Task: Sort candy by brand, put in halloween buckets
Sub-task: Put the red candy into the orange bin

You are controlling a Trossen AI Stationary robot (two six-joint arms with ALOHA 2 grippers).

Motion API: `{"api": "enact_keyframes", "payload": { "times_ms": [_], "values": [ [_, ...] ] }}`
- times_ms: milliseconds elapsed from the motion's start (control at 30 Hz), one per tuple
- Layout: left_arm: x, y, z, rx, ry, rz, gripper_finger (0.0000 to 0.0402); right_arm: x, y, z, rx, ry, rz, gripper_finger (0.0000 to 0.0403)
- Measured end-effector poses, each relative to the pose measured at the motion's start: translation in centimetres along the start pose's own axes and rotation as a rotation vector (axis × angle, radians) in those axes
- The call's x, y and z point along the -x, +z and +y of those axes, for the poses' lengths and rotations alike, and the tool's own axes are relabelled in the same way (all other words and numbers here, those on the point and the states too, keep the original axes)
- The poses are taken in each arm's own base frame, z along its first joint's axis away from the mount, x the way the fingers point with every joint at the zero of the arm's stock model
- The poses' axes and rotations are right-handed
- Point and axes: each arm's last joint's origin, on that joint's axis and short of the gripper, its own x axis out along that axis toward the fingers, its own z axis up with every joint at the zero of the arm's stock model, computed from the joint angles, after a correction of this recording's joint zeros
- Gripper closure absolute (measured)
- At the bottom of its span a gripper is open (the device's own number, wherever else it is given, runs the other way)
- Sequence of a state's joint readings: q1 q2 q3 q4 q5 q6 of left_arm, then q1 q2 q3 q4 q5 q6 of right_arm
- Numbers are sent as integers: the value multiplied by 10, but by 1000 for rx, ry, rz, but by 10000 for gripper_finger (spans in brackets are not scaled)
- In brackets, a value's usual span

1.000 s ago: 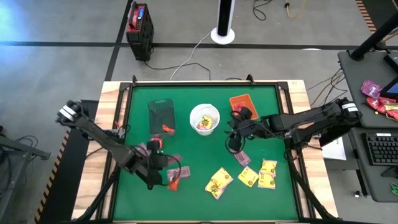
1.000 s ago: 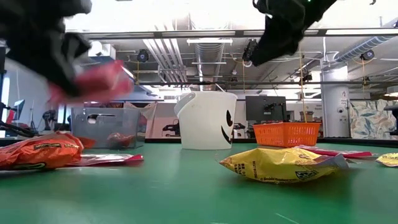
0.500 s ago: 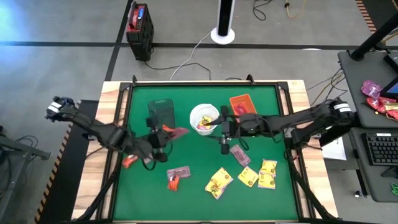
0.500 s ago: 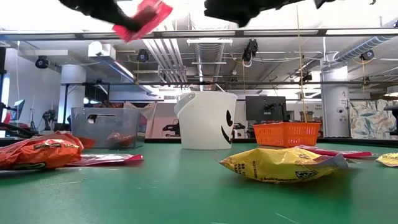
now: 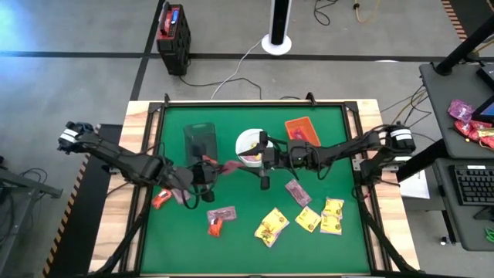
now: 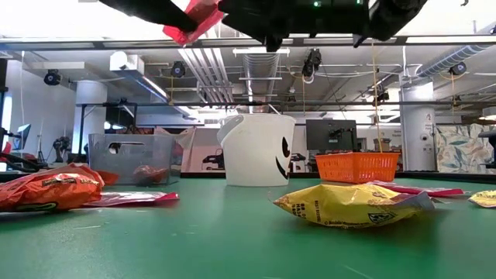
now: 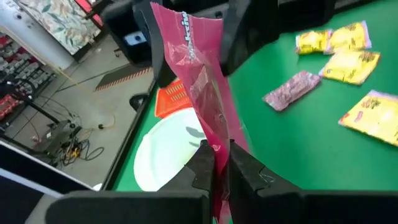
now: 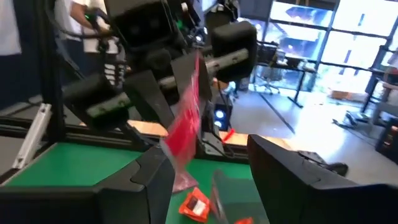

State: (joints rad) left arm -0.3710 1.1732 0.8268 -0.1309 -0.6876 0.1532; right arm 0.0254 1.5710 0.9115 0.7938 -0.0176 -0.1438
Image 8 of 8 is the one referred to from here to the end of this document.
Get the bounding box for person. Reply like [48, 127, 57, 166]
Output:
[54, 0, 122, 75]

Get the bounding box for green table mat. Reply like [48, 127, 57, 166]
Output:
[6, 142, 265, 224]

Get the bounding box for silver metal bracket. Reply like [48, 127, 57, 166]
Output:
[11, 103, 53, 170]

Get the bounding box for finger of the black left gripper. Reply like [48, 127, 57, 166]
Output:
[123, 70, 176, 130]
[170, 52, 213, 108]

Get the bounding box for pinkish red candy packet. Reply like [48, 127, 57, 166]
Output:
[172, 169, 200, 194]
[160, 52, 202, 175]

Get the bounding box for black box blue lights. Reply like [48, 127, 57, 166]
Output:
[213, 102, 233, 131]

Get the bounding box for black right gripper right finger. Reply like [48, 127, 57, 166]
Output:
[247, 134, 398, 224]

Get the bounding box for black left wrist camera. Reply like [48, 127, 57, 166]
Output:
[104, 0, 187, 49]

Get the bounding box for black office desk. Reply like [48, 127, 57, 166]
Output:
[257, 40, 386, 109]

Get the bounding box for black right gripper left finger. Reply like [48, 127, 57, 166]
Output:
[0, 146, 175, 224]

